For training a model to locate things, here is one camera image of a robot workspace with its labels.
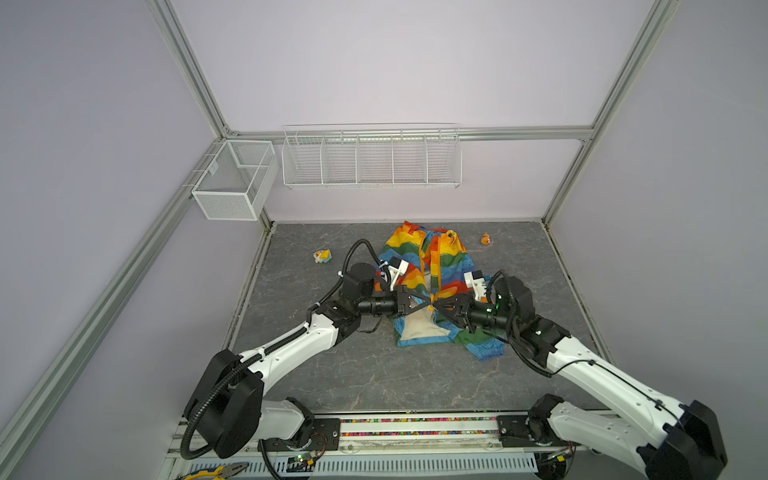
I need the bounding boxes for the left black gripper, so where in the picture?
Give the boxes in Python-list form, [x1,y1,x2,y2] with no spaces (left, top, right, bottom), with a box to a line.
[358,286,430,318]

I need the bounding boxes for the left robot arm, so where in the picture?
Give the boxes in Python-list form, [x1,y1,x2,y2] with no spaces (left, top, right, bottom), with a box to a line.
[179,239,430,460]

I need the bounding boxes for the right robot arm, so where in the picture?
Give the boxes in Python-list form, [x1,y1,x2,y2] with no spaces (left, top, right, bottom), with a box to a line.
[433,271,728,479]

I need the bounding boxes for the yellow white small toy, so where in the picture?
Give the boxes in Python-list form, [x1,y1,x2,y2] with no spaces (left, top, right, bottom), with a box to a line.
[313,249,332,264]

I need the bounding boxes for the white mesh box basket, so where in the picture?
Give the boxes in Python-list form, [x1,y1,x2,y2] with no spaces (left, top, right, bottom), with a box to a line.
[192,140,279,221]

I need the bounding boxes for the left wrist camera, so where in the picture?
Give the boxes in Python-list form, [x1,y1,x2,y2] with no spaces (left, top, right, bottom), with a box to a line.
[384,258,410,291]

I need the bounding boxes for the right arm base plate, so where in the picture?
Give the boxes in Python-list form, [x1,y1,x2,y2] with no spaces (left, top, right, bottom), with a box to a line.
[496,414,579,448]

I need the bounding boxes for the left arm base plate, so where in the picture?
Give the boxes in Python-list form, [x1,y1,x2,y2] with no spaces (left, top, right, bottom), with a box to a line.
[264,417,341,452]

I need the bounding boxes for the white wire shelf basket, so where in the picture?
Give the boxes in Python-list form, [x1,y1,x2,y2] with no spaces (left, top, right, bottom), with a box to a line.
[282,123,463,188]

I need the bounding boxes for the white slotted cable duct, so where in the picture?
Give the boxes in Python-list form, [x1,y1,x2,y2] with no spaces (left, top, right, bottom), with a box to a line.
[191,453,539,478]

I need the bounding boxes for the yellow handled pliers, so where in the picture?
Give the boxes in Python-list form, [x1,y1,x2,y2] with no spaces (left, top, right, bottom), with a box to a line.
[177,462,249,480]

